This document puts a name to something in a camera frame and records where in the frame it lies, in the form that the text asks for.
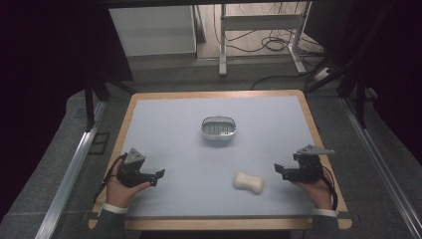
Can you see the white cabinet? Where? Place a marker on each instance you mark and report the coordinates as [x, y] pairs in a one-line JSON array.
[[154, 31]]

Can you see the black floor bracket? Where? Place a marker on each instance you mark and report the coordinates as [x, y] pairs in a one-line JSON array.
[[99, 143]]

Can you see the aluminium rail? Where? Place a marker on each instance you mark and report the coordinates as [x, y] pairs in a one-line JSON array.
[[71, 169], [381, 166]]

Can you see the person's left hand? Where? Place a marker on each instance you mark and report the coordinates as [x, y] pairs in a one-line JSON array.
[[117, 194]]

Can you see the grey oval soap dish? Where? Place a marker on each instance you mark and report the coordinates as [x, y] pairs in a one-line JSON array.
[[218, 128]]

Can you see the black metal stand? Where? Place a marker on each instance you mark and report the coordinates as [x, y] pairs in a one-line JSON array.
[[89, 103], [360, 79]]

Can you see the cream soap bar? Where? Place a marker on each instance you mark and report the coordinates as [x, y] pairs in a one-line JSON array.
[[249, 183]]

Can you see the white metal desk frame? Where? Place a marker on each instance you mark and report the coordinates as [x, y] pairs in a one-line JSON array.
[[260, 21]]

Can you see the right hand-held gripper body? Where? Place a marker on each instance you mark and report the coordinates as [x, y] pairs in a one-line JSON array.
[[307, 169]]

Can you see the light blue table mat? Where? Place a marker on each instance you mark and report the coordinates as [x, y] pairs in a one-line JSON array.
[[199, 159]]

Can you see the black curtain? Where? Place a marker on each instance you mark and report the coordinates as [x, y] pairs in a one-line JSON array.
[[40, 83], [398, 66]]

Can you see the person's right hand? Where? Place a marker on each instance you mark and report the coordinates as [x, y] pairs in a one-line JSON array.
[[320, 195]]

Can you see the white power strip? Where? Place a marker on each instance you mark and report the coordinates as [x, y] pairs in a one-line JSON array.
[[322, 74]]

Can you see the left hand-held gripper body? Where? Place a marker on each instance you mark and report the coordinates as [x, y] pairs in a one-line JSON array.
[[132, 174]]

